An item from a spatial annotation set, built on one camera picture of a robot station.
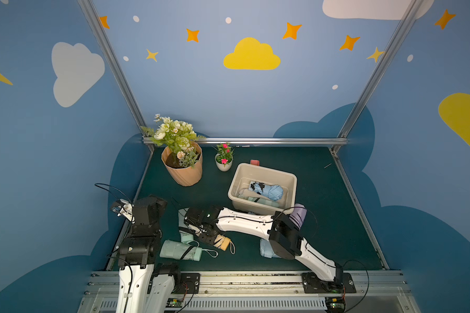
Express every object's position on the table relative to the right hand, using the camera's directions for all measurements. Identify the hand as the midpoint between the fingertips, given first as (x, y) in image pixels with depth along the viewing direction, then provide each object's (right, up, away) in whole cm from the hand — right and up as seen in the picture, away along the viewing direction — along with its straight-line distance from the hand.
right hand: (211, 232), depth 86 cm
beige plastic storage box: (+15, +15, -2) cm, 21 cm away
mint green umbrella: (-12, -5, -7) cm, 15 cm away
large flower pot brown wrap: (-14, +24, +9) cm, 30 cm away
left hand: (-20, +16, -16) cm, 31 cm away
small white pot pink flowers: (+4, +29, +16) cm, 33 cm away
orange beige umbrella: (+5, -3, -4) cm, 7 cm away
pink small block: (+23, +32, +26) cm, 47 cm away
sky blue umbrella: (+30, +17, +9) cm, 36 cm away
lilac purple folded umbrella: (+40, +7, +2) cm, 41 cm away
